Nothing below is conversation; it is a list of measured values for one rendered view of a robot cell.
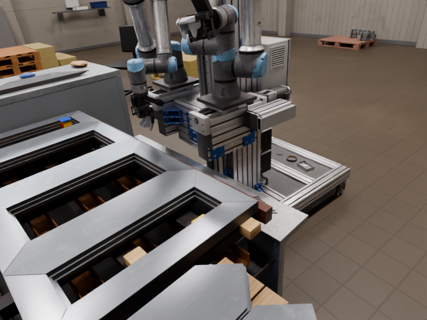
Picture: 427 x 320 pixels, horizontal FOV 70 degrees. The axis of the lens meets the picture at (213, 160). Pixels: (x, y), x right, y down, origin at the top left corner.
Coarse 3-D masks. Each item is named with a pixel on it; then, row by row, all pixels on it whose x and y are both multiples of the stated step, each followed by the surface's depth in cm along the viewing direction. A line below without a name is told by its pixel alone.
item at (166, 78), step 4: (180, 68) 184; (172, 72) 184; (176, 72) 183; (180, 72) 185; (184, 72) 187; (164, 76) 188; (168, 76) 184; (172, 76) 185; (176, 76) 184; (180, 76) 185; (184, 76) 187; (164, 80) 188; (168, 80) 185; (172, 80) 184; (176, 80) 184; (180, 80) 185; (184, 80) 187
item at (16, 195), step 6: (6, 186) 129; (12, 186) 129; (0, 192) 125; (6, 192) 125; (12, 192) 124; (18, 192) 124; (0, 198) 121; (6, 198) 121; (12, 198) 121; (18, 198) 120; (24, 198) 120; (6, 204) 117; (12, 204) 117
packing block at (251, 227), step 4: (248, 220) 107; (252, 220) 107; (256, 220) 107; (244, 224) 105; (248, 224) 105; (252, 224) 105; (256, 224) 105; (260, 224) 105; (240, 228) 105; (244, 228) 104; (248, 228) 104; (252, 228) 103; (256, 228) 104; (260, 228) 106; (240, 232) 107; (244, 232) 105; (248, 232) 103; (252, 232) 103; (256, 232) 105; (248, 236) 104; (252, 236) 104
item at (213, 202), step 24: (72, 120) 197; (0, 144) 175; (72, 144) 169; (0, 168) 149; (120, 168) 144; (144, 168) 143; (48, 192) 125; (192, 192) 118; (144, 216) 106; (240, 216) 103; (120, 240) 101; (216, 240) 98; (72, 264) 91; (144, 288) 81; (120, 312) 77
